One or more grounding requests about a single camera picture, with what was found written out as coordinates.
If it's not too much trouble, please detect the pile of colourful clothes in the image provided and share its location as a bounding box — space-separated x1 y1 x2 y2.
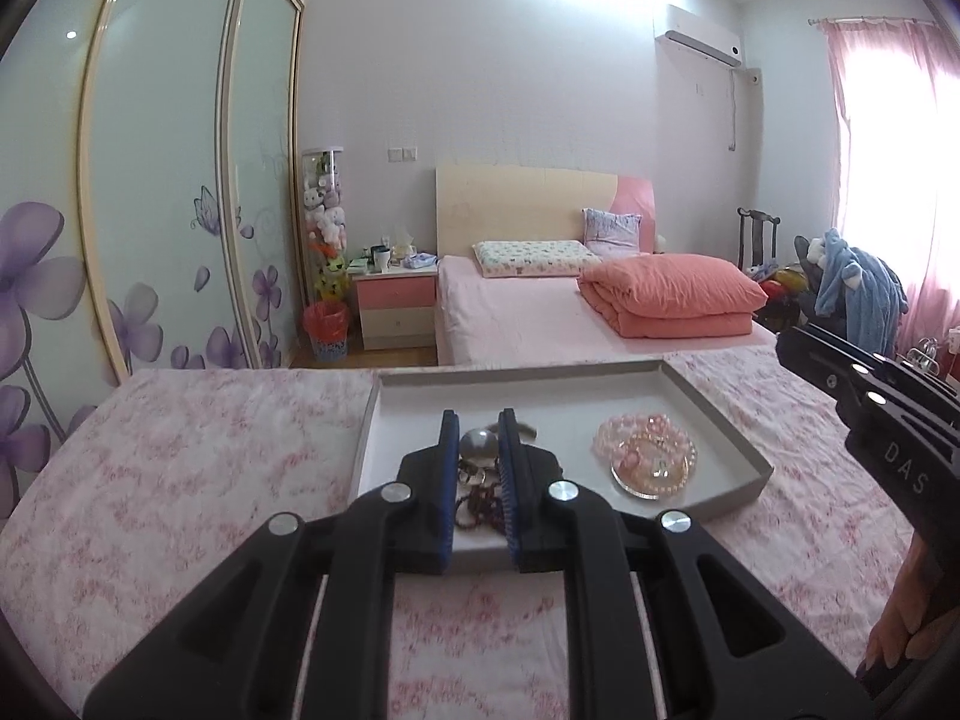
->
757 266 811 316

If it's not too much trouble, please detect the dark wooden chair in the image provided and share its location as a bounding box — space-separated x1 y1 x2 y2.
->
737 208 781 275

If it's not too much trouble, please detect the silver bangle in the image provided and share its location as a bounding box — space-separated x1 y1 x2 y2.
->
609 450 695 502

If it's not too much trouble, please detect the pink curtain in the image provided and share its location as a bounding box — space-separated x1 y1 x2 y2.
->
814 15 960 376

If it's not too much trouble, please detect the white air conditioner pipe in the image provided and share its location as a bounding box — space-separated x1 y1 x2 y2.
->
724 64 762 155

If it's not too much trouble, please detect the blue plush garment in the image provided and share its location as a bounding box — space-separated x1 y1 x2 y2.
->
814 229 910 357

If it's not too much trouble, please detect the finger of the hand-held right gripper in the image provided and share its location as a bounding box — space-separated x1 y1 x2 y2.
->
776 330 960 535
799 322 960 427

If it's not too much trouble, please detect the clear plush toy tube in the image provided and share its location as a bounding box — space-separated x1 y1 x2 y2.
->
298 146 352 308

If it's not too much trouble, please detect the grey shallow cardboard box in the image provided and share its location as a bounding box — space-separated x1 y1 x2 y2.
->
351 358 775 575

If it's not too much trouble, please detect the dark red bead bracelet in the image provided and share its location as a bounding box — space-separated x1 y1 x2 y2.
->
456 480 511 537

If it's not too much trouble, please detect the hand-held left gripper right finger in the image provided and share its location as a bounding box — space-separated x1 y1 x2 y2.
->
497 408 875 720

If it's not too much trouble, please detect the folded orange quilt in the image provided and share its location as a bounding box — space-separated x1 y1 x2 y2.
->
576 253 770 338

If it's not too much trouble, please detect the floral sliding door wardrobe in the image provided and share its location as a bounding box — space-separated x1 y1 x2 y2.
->
0 0 308 518

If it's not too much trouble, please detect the cream and pink headboard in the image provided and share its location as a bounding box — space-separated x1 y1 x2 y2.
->
435 161 657 260

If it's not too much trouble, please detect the cream patterned pillow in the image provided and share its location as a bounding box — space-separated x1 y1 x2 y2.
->
471 238 593 280

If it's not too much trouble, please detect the person's right hand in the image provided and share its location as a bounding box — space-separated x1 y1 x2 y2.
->
859 536 935 698

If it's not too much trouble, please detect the pink bed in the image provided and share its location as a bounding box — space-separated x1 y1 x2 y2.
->
435 255 777 367

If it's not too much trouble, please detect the pink floral bedsheet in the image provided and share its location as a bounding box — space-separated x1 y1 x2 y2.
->
0 345 960 720

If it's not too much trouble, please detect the purple floral pillow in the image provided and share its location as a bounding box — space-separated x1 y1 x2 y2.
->
583 208 644 256

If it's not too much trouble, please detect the red trash bin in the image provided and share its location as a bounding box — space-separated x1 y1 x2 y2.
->
302 300 351 362

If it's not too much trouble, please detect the pink pearl strand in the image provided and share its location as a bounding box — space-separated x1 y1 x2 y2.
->
611 427 698 500

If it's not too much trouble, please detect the white air conditioner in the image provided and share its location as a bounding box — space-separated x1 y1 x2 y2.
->
654 4 743 68

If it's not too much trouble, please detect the pink bead charm bracelet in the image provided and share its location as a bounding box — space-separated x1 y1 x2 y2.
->
595 411 687 466

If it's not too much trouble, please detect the pink and cream nightstand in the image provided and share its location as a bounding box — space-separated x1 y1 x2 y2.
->
351 259 440 351

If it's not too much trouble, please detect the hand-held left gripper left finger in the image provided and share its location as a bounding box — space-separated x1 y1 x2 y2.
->
82 410 460 720

